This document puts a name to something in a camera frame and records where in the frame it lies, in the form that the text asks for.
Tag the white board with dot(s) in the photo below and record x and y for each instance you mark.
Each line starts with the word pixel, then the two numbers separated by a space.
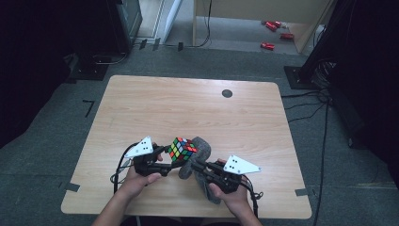
pixel 172 19

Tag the multicoloured puzzle cube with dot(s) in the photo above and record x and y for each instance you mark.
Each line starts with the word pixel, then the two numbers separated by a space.
pixel 182 149

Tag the grey round table grommet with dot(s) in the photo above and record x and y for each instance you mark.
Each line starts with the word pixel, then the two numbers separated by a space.
pixel 227 93

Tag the short black tape piece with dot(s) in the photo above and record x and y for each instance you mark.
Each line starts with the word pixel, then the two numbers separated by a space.
pixel 180 46
pixel 142 44
pixel 156 44

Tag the grey tape strip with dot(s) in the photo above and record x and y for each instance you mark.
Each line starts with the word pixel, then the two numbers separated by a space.
pixel 301 192
pixel 71 187

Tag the red drink can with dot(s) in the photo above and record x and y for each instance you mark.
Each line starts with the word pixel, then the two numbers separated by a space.
pixel 278 24
pixel 287 36
pixel 267 46
pixel 271 26

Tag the black stand base plate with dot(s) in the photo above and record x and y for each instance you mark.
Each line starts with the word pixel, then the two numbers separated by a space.
pixel 89 70
pixel 296 78

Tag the person's right hand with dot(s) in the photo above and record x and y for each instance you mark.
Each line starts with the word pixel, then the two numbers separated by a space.
pixel 236 202

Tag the black curtain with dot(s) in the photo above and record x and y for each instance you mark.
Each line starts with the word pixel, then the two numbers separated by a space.
pixel 370 62
pixel 31 62

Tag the grey knitted cloth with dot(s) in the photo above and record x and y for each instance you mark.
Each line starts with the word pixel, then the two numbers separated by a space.
pixel 203 149

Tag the person's left hand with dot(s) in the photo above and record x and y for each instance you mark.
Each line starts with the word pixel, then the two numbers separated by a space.
pixel 135 185

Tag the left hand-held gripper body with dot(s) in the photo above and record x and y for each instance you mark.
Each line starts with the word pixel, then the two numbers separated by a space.
pixel 141 149

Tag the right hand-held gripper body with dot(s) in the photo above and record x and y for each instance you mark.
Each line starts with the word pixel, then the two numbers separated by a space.
pixel 240 165

